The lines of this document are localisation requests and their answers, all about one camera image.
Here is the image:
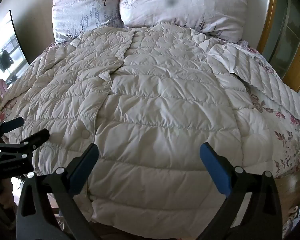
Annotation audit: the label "cream quilted down jacket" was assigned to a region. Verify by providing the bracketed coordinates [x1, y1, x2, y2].
[14, 21, 300, 232]

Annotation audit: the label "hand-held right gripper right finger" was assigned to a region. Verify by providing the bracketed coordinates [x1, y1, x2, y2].
[195, 142, 283, 240]

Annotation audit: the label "large window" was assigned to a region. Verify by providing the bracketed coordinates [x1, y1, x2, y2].
[0, 10, 30, 83]

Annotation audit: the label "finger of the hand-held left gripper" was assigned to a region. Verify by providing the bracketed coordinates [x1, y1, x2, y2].
[0, 117, 25, 140]
[0, 129, 51, 159]

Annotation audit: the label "pink tree print pillow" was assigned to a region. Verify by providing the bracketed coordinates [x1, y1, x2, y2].
[119, 0, 249, 43]
[51, 0, 125, 43]

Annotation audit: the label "wooden rimmed headboard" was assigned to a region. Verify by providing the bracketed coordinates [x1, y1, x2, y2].
[240, 0, 278, 58]

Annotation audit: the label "floral bed quilt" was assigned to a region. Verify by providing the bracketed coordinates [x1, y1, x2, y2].
[0, 39, 300, 240]

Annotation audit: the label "dark hanging clothes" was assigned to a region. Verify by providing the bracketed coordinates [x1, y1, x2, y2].
[0, 49, 13, 72]

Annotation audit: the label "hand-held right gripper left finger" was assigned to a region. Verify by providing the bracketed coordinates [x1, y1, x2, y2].
[15, 143, 108, 240]

